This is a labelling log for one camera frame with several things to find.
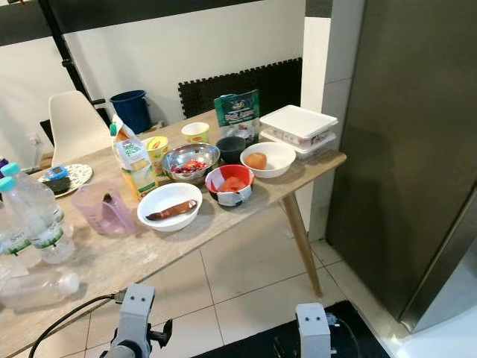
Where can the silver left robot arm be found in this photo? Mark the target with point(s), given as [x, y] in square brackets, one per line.
[125, 352]

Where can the steel fridge body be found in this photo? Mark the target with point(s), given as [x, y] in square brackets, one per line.
[395, 149]

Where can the black floor mat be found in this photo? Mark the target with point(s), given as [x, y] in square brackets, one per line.
[246, 335]

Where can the light wooden table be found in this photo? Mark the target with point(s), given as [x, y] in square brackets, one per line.
[194, 239]

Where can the white bowl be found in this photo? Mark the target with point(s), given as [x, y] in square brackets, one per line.
[279, 158]
[170, 225]

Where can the brown sweet potato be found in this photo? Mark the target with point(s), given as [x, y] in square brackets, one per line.
[171, 210]

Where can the clear bottle white cap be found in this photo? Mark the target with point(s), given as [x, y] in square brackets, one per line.
[41, 289]

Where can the pink measuring jug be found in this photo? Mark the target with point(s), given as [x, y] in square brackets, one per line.
[98, 209]

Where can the red bowl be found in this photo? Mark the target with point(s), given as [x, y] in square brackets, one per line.
[229, 200]

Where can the red berries heap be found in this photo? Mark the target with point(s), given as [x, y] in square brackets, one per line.
[191, 166]

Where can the patterned plate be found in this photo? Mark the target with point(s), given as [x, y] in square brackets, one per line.
[83, 177]

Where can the white green milk carton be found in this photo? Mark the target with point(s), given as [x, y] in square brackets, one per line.
[136, 158]

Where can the black wallet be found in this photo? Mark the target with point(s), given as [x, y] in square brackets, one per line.
[62, 186]

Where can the steel bowl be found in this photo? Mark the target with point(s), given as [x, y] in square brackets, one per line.
[177, 151]

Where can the yellow paper cup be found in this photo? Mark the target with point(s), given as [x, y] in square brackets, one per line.
[195, 134]
[161, 149]

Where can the dark cup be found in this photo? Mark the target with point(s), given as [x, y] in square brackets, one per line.
[231, 151]

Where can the orange fruit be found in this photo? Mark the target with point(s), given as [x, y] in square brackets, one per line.
[256, 161]

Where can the white plastic chair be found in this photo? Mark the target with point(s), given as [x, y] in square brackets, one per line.
[78, 127]

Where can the blue bucket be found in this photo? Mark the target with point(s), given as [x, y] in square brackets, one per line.
[130, 110]

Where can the purple soda can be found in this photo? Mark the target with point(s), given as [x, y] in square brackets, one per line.
[4, 167]

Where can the dark green snack bag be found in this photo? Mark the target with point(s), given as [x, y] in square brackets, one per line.
[237, 115]

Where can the black slanted stand pole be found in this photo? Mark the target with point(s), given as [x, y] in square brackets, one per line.
[57, 37]

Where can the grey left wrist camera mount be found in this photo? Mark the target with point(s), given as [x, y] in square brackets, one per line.
[137, 313]

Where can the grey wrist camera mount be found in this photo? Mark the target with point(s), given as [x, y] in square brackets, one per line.
[137, 313]
[313, 332]

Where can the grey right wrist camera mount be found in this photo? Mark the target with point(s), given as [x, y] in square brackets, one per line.
[313, 332]

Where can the black foam wall panel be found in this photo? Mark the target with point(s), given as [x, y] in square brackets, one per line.
[201, 93]

